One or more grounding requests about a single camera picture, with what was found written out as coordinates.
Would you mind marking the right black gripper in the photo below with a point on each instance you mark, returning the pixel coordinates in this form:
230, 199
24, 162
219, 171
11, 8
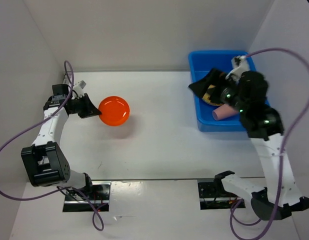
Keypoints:
215, 77

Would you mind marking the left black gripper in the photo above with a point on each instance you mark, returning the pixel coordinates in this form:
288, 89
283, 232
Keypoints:
93, 110

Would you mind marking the green-rimmed bamboo tray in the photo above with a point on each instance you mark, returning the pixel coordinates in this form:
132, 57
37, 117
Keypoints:
207, 97

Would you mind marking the orange plastic plate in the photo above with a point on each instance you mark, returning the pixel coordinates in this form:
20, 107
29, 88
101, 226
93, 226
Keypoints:
115, 111

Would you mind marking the pink plastic cup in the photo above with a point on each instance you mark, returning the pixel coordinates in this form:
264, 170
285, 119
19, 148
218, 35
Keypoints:
222, 112

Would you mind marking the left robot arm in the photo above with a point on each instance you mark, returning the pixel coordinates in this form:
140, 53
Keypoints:
44, 161

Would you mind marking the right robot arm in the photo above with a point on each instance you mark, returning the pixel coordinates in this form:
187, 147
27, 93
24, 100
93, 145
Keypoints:
281, 195

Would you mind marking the blue plastic bin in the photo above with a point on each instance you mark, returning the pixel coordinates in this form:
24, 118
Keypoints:
207, 120

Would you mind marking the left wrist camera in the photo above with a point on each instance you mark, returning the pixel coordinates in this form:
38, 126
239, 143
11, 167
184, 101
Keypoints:
78, 89

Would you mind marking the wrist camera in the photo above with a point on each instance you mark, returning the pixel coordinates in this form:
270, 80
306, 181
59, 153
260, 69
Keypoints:
78, 89
239, 66

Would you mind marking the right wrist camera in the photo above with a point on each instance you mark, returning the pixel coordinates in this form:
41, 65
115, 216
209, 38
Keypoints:
239, 66

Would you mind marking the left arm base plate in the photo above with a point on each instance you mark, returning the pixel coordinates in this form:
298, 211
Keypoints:
99, 197

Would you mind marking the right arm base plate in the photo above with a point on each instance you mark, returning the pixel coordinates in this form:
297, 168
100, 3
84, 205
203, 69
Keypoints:
212, 199

